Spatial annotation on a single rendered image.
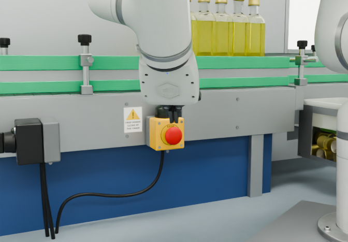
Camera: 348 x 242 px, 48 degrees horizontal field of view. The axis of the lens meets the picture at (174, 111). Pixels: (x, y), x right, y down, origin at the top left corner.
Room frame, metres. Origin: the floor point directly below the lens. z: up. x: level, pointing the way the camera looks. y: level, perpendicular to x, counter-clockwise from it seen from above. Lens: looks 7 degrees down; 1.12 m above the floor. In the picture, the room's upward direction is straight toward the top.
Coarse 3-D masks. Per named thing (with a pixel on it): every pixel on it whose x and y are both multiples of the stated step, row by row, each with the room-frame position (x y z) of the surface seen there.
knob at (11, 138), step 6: (0, 132) 0.75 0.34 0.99; (6, 132) 0.75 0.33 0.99; (0, 138) 0.74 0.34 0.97; (6, 138) 0.74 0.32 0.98; (12, 138) 0.74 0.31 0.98; (0, 144) 0.74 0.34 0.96; (6, 144) 0.73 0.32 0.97; (12, 144) 0.74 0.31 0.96; (0, 150) 0.74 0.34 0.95; (6, 150) 0.74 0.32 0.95; (12, 150) 0.74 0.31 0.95
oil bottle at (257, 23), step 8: (248, 16) 1.20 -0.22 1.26; (256, 16) 1.19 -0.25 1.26; (256, 24) 1.19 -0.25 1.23; (264, 24) 1.20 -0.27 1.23; (256, 32) 1.19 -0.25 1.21; (264, 32) 1.20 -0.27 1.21; (256, 40) 1.19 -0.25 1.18; (264, 40) 1.20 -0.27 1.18; (256, 48) 1.19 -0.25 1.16; (264, 48) 1.20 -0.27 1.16
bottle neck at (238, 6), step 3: (234, 3) 1.18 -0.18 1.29; (237, 3) 1.18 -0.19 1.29; (240, 3) 1.18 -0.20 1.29; (234, 6) 1.18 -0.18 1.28; (237, 6) 1.18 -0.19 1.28; (240, 6) 1.18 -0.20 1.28; (234, 9) 1.18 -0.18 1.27; (237, 9) 1.18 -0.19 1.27; (240, 9) 1.18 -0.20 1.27; (234, 12) 1.18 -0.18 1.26
